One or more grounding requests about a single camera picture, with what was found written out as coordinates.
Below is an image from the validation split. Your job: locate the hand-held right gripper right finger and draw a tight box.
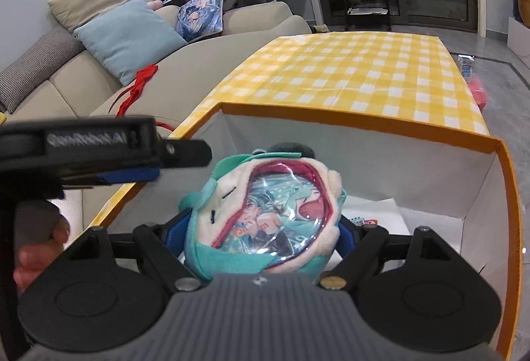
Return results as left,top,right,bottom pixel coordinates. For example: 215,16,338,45
319,216,454,296

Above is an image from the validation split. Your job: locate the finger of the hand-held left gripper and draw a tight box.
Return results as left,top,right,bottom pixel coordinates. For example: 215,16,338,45
60,167,161,190
155,139,213,170

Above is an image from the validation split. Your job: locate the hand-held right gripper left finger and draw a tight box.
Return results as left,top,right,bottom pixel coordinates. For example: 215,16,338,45
66,214,203,296

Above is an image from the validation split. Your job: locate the teal plush pouch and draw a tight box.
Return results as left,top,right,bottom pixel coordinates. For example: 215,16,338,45
178,150,348,276

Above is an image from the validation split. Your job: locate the orange cardboard box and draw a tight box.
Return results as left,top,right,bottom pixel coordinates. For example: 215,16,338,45
80,102,523,361

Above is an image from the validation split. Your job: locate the person's left hand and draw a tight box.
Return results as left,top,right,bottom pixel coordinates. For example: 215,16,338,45
14,214,70,291

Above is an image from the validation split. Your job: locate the white printed paper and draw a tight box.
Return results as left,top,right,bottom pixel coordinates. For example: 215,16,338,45
340,197,410,237

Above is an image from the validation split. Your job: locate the beige sofa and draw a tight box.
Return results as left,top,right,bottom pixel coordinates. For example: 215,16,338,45
0,0,313,130

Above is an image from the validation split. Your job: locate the red ribbon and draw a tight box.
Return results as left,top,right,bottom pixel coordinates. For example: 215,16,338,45
108,63,175,132

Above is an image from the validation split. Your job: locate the grey pillow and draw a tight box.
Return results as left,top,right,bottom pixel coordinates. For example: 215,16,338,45
0,27,85,115

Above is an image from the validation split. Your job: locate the light blue pillow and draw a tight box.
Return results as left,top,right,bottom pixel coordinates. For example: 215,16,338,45
74,0,189,86

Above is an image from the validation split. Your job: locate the blue printed cushion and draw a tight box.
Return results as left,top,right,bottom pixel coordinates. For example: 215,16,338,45
176,0,226,42

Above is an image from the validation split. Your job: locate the pink plastic tub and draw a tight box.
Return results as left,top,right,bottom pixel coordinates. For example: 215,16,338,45
467,73,488,113

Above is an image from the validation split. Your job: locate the small drink carton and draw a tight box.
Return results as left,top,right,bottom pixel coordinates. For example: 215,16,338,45
457,53,476,80

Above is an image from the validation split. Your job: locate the white low cabinet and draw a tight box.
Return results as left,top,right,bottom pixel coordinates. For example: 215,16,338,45
507,17,530,69

